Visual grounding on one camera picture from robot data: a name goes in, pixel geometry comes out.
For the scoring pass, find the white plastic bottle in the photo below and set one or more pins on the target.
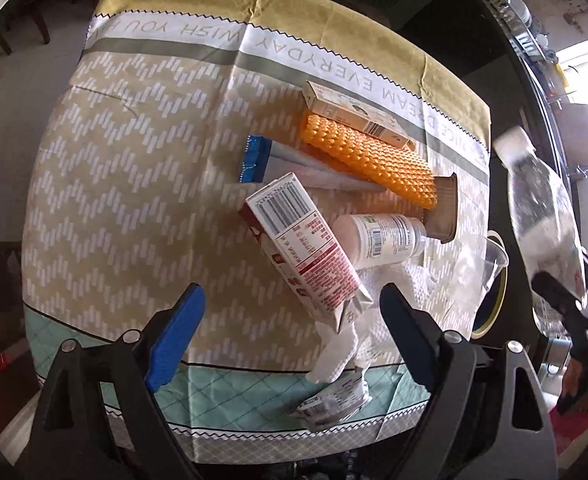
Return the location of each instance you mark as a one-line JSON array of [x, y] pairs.
[[374, 240]]

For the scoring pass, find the clear plastic water bottle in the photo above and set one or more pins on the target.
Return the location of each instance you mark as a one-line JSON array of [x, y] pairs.
[[539, 200]]

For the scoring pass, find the wooden cutting board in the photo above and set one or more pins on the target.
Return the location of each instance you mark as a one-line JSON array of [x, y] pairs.
[[586, 130]]

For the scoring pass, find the dark wooden chair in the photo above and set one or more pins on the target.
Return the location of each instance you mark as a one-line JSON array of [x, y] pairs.
[[26, 20]]

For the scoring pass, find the grey tube with blue end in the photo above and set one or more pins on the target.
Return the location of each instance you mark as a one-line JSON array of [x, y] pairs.
[[304, 165]]

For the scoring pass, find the silver wrapper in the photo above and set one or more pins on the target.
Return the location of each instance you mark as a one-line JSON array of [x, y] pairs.
[[334, 402]]

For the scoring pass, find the patterned beige tablecloth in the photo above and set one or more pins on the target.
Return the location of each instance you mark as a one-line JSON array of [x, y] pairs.
[[123, 185]]

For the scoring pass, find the clear plastic cup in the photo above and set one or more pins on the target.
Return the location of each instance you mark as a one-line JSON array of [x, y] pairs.
[[496, 260]]

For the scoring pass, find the black bin with yellow rim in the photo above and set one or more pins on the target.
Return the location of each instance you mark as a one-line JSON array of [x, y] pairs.
[[494, 305]]

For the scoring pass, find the brown paper cup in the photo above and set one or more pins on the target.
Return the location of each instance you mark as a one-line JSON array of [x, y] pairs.
[[446, 205]]

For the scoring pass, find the red and white carton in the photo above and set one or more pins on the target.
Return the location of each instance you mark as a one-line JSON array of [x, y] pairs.
[[309, 245]]

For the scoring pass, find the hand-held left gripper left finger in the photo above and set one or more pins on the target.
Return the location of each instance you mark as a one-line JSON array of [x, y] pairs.
[[173, 340]]

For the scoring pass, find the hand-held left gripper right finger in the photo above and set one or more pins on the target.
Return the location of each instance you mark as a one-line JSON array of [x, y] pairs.
[[404, 340]]

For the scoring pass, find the white mesh cloth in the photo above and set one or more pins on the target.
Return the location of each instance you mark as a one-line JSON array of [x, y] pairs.
[[389, 290]]

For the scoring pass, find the beige carton box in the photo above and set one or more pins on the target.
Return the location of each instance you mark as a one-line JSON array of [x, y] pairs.
[[359, 115]]

